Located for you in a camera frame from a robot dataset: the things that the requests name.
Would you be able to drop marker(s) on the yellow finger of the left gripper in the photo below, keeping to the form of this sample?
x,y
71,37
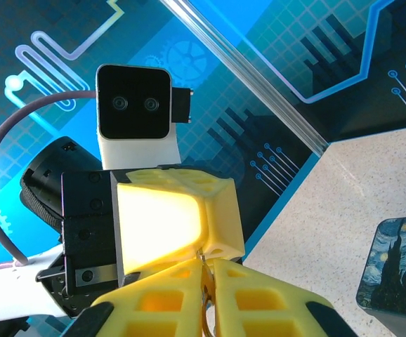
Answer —
x,y
224,217
157,224

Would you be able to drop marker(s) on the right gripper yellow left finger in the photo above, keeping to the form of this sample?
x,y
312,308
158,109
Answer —
x,y
161,302

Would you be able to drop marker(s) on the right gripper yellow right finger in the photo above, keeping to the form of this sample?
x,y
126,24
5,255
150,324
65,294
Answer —
x,y
259,305

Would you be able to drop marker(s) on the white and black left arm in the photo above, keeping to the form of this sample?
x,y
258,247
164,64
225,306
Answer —
x,y
13,291

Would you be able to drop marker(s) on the starry night print box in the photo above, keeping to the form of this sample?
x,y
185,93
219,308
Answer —
x,y
396,267

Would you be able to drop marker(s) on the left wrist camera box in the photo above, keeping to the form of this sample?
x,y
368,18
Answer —
x,y
132,105

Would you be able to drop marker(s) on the aluminium frame post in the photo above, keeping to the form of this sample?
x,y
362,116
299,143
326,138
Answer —
x,y
259,84

